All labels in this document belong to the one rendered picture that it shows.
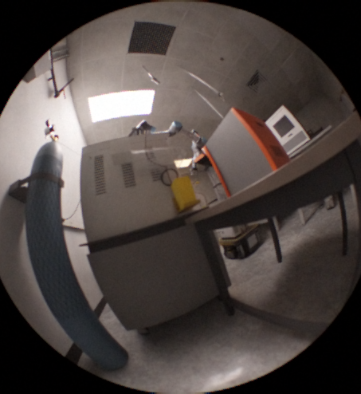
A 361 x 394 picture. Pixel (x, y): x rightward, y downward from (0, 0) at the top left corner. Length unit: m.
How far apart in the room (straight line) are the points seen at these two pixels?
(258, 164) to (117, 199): 0.77
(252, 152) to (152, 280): 0.83
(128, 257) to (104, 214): 0.27
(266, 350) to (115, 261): 0.87
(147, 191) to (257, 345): 1.05
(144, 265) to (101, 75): 2.28
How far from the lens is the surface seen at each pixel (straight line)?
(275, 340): 0.75
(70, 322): 0.70
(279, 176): 0.24
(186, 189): 0.64
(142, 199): 0.71
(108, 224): 0.71
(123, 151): 0.69
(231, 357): 0.74
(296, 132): 1.70
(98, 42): 2.14
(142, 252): 0.66
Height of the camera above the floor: 0.69
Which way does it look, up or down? 13 degrees up
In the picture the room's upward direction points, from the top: 21 degrees counter-clockwise
